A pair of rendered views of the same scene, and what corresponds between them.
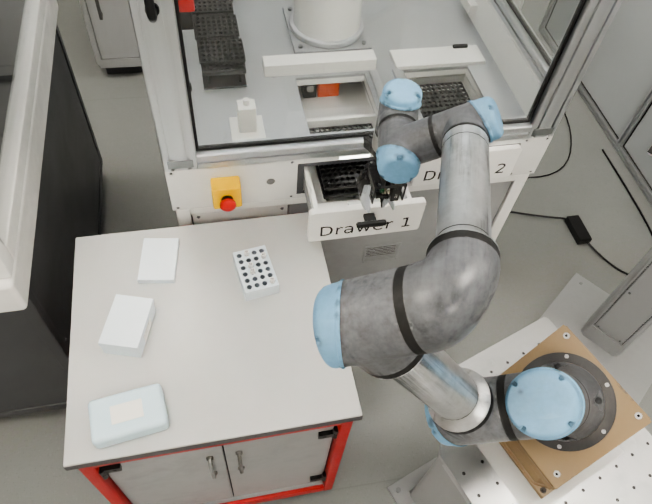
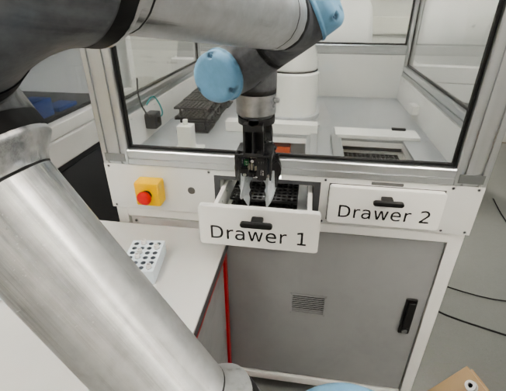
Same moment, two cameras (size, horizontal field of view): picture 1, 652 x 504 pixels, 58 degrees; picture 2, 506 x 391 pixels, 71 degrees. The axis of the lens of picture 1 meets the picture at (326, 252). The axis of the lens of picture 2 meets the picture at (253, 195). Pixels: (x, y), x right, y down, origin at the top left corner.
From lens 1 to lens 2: 80 cm
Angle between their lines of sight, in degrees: 31
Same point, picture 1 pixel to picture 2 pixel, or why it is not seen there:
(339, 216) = (227, 214)
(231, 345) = not seen: hidden behind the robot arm
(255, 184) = (178, 191)
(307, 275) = (192, 275)
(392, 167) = (204, 70)
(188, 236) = (116, 228)
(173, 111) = (105, 99)
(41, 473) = not seen: outside the picture
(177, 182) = (114, 175)
